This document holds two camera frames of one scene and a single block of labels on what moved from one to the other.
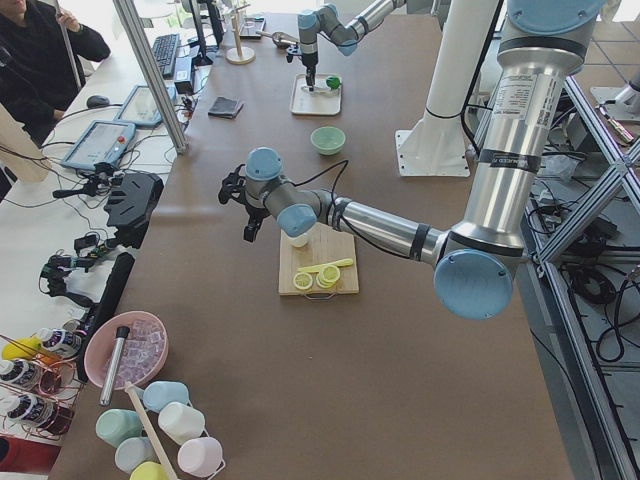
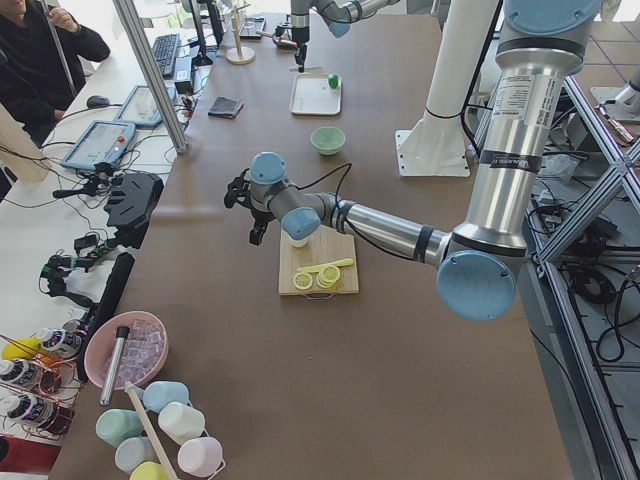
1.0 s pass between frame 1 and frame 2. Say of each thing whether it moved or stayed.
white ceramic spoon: moved
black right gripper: moved
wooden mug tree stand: stayed
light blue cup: stayed
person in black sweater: stayed
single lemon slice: stayed
